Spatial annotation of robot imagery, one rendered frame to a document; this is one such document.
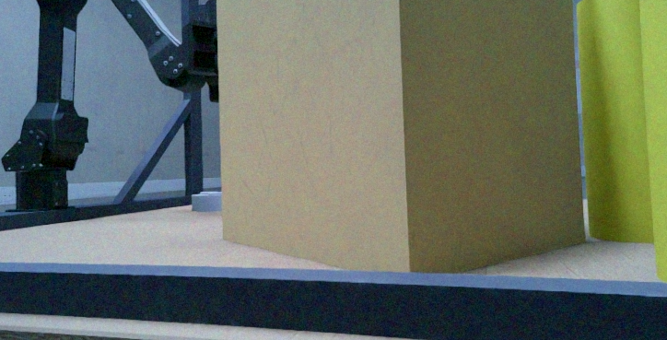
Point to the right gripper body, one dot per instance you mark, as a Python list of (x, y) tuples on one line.
[(199, 59)]

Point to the light blue round disc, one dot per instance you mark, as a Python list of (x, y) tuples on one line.
[(207, 202)]

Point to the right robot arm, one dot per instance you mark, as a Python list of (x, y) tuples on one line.
[(53, 138)]

